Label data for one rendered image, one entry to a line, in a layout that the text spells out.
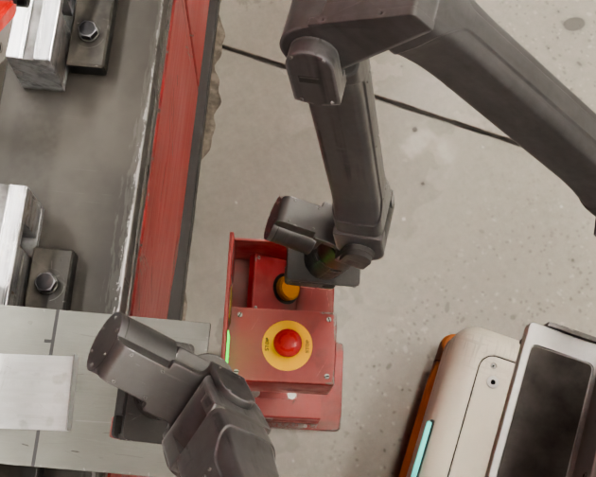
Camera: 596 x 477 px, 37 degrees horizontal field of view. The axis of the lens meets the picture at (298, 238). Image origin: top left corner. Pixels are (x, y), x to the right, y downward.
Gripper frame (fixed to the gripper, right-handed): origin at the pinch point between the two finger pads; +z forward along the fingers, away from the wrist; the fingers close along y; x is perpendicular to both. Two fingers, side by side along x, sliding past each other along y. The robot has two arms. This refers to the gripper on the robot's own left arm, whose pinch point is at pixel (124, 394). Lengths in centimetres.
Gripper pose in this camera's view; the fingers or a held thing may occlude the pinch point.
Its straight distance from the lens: 99.6
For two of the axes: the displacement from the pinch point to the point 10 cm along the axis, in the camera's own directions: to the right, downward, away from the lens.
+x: 8.4, 2.2, 5.0
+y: -0.9, 9.6, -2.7
